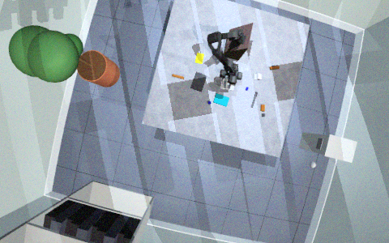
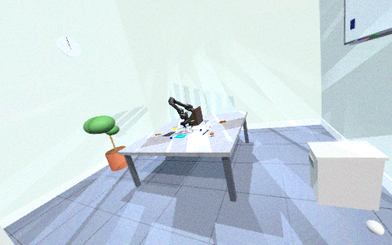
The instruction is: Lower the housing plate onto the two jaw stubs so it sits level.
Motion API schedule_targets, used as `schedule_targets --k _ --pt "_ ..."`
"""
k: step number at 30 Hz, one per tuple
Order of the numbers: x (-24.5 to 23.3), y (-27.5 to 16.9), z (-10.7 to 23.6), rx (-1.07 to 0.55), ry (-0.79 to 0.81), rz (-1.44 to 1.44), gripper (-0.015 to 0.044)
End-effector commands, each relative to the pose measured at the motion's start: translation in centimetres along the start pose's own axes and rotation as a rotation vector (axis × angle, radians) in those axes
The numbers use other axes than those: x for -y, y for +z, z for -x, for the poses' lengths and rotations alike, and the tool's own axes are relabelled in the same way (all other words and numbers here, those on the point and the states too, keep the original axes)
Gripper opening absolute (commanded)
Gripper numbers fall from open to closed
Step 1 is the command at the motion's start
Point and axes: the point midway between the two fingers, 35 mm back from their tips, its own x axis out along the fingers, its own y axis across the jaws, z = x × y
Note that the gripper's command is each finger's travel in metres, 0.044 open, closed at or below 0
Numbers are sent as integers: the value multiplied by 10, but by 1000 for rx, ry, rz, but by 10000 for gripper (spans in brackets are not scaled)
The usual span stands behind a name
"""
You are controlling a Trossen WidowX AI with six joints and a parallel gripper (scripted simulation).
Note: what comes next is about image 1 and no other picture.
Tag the cyan flat rectangular plate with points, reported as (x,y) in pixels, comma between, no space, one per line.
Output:
(223,100)

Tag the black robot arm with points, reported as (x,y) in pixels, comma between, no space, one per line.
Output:
(230,67)

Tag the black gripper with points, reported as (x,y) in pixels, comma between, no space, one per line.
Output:
(223,74)

